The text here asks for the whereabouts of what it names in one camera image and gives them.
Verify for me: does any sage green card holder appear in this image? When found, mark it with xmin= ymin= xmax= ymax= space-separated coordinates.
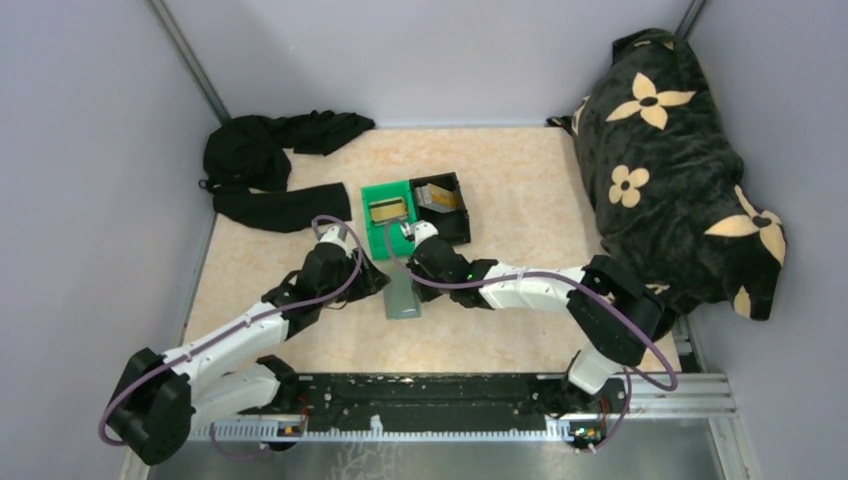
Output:
xmin=383 ymin=274 xmax=421 ymax=320

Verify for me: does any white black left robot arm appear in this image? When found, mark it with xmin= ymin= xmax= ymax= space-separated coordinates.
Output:
xmin=97 ymin=218 xmax=390 ymax=465

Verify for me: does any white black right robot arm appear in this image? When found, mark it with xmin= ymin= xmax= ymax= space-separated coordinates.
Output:
xmin=398 ymin=221 xmax=665 ymax=412

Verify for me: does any gold credit card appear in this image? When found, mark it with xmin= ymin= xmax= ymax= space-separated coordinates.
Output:
xmin=424 ymin=183 xmax=458 ymax=213

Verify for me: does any card stack in green bin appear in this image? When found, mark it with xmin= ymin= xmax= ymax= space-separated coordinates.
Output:
xmin=368 ymin=197 xmax=409 ymax=226

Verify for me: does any green plastic bin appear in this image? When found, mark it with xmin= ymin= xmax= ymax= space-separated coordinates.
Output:
xmin=361 ymin=181 xmax=418 ymax=260

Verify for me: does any black plastic bin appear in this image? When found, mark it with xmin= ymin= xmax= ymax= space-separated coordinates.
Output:
xmin=408 ymin=172 xmax=471 ymax=245

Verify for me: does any black cloth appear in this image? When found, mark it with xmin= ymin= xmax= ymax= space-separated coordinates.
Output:
xmin=198 ymin=110 xmax=375 ymax=233

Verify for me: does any black floral blanket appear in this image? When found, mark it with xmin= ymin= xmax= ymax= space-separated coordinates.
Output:
xmin=547 ymin=28 xmax=787 ymax=338

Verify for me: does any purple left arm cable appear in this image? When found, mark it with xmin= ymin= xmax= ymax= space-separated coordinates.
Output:
xmin=97 ymin=214 xmax=367 ymax=462

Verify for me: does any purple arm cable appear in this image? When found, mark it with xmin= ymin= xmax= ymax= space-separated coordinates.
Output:
xmin=384 ymin=221 xmax=680 ymax=454
xmin=97 ymin=214 xmax=367 ymax=462

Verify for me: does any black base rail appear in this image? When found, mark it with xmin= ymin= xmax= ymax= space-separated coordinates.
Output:
xmin=251 ymin=373 xmax=625 ymax=434

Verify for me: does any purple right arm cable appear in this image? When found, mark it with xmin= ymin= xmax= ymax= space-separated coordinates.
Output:
xmin=384 ymin=221 xmax=680 ymax=454

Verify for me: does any aluminium frame rail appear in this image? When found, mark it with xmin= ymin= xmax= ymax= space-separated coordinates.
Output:
xmin=189 ymin=374 xmax=736 ymax=443

